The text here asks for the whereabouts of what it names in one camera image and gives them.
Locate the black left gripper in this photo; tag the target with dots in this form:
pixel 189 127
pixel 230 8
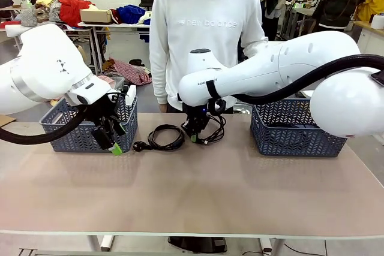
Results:
pixel 106 107

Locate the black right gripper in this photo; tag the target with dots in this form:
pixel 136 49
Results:
pixel 196 118

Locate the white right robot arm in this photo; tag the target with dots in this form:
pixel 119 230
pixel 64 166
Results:
pixel 270 70

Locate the person's right forearm white sleeve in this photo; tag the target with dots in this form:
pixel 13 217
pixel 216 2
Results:
pixel 157 88

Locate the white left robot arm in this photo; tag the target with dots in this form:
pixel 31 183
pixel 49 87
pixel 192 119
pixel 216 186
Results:
pixel 45 67

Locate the person's right hand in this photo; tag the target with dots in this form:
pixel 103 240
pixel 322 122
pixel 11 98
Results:
pixel 163 108

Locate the blue-grey plastic basket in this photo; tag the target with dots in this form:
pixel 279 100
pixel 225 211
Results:
pixel 75 139
pixel 285 145

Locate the grey storage bin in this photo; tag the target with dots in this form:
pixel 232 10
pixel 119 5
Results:
pixel 118 82

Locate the grey metal bin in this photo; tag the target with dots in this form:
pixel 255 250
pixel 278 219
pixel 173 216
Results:
pixel 243 109

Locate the red checked cloth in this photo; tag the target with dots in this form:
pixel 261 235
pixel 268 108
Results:
pixel 132 73

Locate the open cardboard box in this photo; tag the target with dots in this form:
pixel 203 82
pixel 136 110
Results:
pixel 81 53

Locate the person in white sweatshirt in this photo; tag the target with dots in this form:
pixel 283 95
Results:
pixel 204 43

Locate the white table leg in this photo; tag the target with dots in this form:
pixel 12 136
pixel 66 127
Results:
pixel 270 247
pixel 105 242

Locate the tan closed cardboard box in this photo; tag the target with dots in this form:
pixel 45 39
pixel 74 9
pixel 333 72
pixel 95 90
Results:
pixel 96 16

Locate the blue cloth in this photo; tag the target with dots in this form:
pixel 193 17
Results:
pixel 132 13

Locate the patterned cloth pile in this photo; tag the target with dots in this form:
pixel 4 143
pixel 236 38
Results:
pixel 42 10

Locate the person in black jacket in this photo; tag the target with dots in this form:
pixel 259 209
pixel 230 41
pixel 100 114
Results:
pixel 339 1

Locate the white cabinet wooden top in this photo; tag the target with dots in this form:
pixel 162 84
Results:
pixel 370 38

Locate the white paper roll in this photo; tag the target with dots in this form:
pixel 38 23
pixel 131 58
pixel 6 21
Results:
pixel 378 22

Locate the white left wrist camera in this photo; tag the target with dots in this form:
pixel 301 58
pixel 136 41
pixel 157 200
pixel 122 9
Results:
pixel 130 95

